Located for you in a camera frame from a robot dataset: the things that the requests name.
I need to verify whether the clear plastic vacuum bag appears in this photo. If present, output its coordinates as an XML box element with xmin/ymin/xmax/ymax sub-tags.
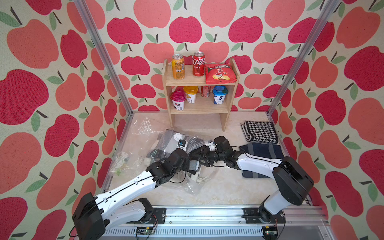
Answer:
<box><xmin>110</xmin><ymin>116</ymin><xmax>218</xmax><ymax>195</ymax></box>

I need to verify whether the black white houndstooth scarf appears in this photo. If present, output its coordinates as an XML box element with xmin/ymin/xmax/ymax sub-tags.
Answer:
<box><xmin>241</xmin><ymin>121</ymin><xmax>278</xmax><ymax>144</ymax></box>

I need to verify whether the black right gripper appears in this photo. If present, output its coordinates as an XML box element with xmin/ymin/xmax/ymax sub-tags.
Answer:
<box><xmin>192</xmin><ymin>145</ymin><xmax>225</xmax><ymax>166</ymax></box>

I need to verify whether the red chips bag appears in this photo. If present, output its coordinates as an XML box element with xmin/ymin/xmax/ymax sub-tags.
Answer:
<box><xmin>205</xmin><ymin>64</ymin><xmax>237</xmax><ymax>85</ymax></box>

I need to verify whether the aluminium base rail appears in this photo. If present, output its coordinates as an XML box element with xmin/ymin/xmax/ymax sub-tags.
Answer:
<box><xmin>74</xmin><ymin>204</ymin><xmax>334</xmax><ymax>240</ymax></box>

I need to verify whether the orange drink can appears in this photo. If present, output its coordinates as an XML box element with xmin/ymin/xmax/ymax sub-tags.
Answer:
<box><xmin>172</xmin><ymin>54</ymin><xmax>185</xmax><ymax>80</ymax></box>

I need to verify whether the aluminium frame post right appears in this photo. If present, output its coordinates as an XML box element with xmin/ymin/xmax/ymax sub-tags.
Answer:
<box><xmin>267</xmin><ymin>0</ymin><xmax>342</xmax><ymax>121</ymax></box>

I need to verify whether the small red can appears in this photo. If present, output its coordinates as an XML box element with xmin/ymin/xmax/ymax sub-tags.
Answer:
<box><xmin>201</xmin><ymin>86</ymin><xmax>211</xmax><ymax>98</ymax></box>

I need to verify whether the pink lid cup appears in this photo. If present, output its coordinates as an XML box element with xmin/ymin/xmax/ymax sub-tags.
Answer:
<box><xmin>170</xmin><ymin>90</ymin><xmax>187</xmax><ymax>111</ymax></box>

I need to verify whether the wooden two-tier shelf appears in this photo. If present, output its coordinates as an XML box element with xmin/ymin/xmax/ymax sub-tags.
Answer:
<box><xmin>162</xmin><ymin>60</ymin><xmax>238</xmax><ymax>131</ymax></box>

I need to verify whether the yellow lid cup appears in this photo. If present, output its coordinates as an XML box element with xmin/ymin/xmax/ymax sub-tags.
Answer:
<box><xmin>183</xmin><ymin>86</ymin><xmax>199</xmax><ymax>104</ymax></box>

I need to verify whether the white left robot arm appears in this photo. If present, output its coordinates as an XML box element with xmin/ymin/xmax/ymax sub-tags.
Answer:
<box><xmin>72</xmin><ymin>149</ymin><xmax>189</xmax><ymax>240</ymax></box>

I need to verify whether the navy blue plaid scarf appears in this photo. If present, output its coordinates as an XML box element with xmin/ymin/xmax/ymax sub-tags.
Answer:
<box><xmin>240</xmin><ymin>142</ymin><xmax>284</xmax><ymax>178</ymax></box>

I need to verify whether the black grey striped scarf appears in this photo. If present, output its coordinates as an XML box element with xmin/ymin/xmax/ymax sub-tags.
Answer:
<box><xmin>180</xmin><ymin>158</ymin><xmax>201</xmax><ymax>174</ymax></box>

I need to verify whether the red cola can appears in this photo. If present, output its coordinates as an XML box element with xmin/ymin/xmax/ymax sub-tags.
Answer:
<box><xmin>192</xmin><ymin>51</ymin><xmax>206</xmax><ymax>77</ymax></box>

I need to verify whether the aluminium frame post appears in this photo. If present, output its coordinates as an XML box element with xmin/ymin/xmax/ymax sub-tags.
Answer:
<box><xmin>74</xmin><ymin>0</ymin><xmax>134</xmax><ymax>118</ymax></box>
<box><xmin>267</xmin><ymin>0</ymin><xmax>342</xmax><ymax>121</ymax></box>

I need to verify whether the blue lid cup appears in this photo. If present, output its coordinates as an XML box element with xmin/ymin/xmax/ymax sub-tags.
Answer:
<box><xmin>213</xmin><ymin>86</ymin><xmax>229</xmax><ymax>105</ymax></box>

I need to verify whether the aluminium frame post left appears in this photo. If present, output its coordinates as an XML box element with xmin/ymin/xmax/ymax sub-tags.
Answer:
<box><xmin>74</xmin><ymin>0</ymin><xmax>134</xmax><ymax>118</ymax></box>

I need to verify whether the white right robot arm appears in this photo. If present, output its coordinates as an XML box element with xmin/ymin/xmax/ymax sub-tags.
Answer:
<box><xmin>188</xmin><ymin>136</ymin><xmax>314</xmax><ymax>222</ymax></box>

